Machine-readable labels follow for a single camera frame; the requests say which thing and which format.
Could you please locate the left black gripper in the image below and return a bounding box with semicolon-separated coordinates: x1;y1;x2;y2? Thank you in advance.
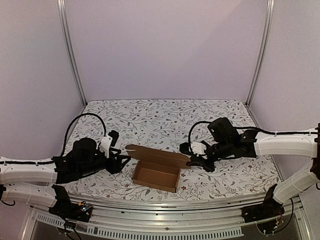
78;149;131;177

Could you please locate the brown cardboard box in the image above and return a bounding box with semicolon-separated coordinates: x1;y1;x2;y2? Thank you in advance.
125;144;190;193

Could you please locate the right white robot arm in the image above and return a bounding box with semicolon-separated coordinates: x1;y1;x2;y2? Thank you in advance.
180;117;320;218

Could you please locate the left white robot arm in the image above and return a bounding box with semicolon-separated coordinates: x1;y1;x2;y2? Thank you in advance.
0;146;131;217

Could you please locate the floral patterned table mat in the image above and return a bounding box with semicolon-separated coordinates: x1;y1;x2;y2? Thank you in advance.
65;99;280;202

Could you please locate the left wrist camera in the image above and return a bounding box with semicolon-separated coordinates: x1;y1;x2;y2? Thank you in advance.
72;129;120;160

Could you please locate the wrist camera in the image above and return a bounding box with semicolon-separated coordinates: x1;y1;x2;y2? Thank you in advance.
72;129;120;160
179;117;238;157

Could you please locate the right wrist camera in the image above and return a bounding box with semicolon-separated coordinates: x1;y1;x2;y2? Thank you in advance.
179;117;238;157

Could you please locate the left black cable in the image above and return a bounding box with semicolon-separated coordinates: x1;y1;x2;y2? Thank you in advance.
61;113;107;157

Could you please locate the black cable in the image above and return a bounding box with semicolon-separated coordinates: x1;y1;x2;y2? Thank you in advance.
187;120;320;155
61;113;107;157

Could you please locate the front aluminium rail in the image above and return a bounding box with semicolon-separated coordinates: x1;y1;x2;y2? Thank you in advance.
21;193;315;240

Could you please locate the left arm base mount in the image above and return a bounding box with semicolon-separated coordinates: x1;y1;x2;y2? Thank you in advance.
48;184;93;223

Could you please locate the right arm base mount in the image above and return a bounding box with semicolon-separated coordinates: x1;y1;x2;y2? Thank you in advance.
241;184;285;223

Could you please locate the right black cable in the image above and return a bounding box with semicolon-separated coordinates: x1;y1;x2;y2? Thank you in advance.
187;120;320;155

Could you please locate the left aluminium frame post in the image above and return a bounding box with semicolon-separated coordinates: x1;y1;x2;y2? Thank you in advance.
57;0;88;107

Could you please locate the aluminium frame post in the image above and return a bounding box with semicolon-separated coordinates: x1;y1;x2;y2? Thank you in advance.
57;0;88;107
245;0;275;108

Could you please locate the right aluminium frame post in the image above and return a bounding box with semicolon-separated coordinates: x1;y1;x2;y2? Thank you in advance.
245;0;275;108

